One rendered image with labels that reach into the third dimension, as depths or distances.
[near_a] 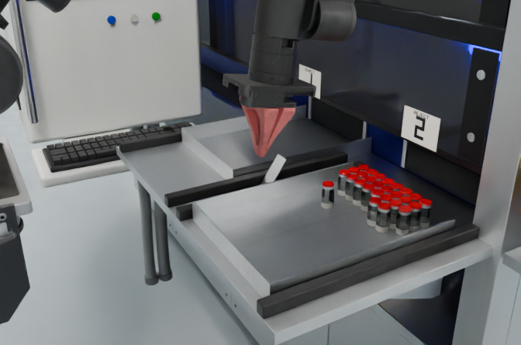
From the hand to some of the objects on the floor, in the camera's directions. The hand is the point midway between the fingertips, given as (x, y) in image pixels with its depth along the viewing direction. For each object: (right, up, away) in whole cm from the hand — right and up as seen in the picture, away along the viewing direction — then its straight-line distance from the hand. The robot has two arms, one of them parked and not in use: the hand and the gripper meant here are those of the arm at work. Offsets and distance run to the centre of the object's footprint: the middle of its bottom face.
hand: (260, 149), depth 71 cm
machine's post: (+39, -95, +52) cm, 115 cm away
